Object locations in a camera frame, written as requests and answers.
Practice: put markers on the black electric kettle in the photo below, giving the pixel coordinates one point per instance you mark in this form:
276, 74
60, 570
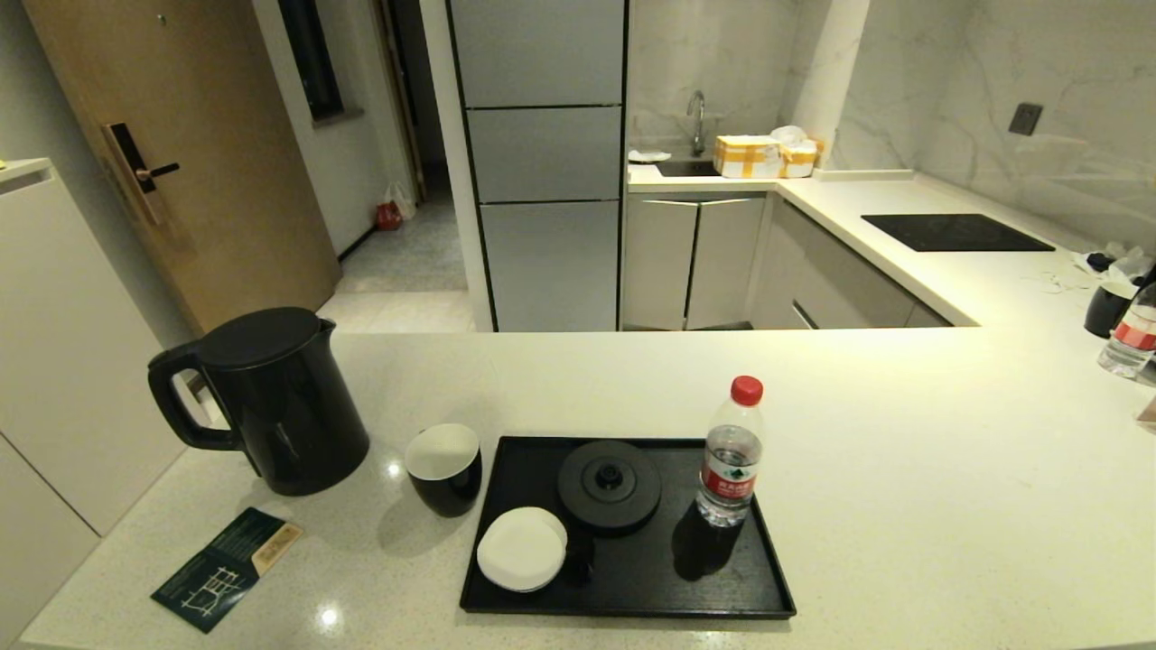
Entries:
289, 415

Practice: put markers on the black induction cooktop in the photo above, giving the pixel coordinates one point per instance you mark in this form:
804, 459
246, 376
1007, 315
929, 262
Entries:
953, 233

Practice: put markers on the clear plastic water bottle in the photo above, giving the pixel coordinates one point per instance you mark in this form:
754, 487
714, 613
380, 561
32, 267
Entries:
730, 469
1129, 348

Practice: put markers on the white dish cloth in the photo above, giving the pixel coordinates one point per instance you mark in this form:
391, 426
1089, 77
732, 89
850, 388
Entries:
648, 155

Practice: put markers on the dark green folded brochure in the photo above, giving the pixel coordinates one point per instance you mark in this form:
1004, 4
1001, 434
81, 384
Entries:
217, 569

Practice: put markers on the white round saucer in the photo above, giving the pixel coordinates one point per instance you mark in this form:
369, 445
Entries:
519, 551

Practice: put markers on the small yellow-taped cardboard box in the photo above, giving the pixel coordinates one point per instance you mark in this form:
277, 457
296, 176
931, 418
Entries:
800, 162

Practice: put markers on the black mug white rim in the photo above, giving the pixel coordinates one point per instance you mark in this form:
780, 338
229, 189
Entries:
1106, 311

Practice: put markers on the large yellow-taped cardboard box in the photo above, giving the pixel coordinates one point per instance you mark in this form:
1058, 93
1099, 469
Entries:
745, 158

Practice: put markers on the black rectangular serving tray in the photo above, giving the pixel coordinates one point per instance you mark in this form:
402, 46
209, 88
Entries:
722, 578

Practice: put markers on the red bag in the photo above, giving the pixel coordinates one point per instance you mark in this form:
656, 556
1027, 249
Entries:
388, 218

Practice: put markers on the grey wall socket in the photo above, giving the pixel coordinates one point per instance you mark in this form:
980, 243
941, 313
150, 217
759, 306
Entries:
1025, 119

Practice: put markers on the dark kitchen sink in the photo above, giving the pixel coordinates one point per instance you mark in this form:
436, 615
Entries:
686, 169

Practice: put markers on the brown object corner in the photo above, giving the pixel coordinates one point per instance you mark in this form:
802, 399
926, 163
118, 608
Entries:
1149, 411

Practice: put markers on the chrome kitchen faucet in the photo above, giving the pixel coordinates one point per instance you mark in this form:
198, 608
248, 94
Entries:
698, 126

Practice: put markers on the brown wooden door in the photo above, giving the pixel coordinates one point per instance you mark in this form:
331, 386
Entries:
226, 181

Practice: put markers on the grey sink base cabinet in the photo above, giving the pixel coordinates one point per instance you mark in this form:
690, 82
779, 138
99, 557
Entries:
691, 262

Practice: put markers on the crumpled clear wrappers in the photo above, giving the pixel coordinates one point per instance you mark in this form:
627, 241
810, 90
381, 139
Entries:
1129, 264

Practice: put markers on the crumpled white plastic bag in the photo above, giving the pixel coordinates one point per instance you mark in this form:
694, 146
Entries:
790, 135

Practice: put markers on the black kettle power base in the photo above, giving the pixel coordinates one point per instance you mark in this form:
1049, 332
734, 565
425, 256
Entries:
608, 492

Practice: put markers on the grey counter drawer cabinet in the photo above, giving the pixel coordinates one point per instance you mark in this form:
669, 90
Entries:
840, 284

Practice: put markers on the white shopping bag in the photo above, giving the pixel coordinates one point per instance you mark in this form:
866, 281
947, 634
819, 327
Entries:
404, 199

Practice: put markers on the black cup white inside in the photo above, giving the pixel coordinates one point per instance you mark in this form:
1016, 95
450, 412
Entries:
442, 465

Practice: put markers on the tall grey panel cabinet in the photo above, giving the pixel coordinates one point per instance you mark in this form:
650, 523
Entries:
542, 153

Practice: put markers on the dark window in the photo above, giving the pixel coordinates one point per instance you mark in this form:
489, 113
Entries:
312, 63

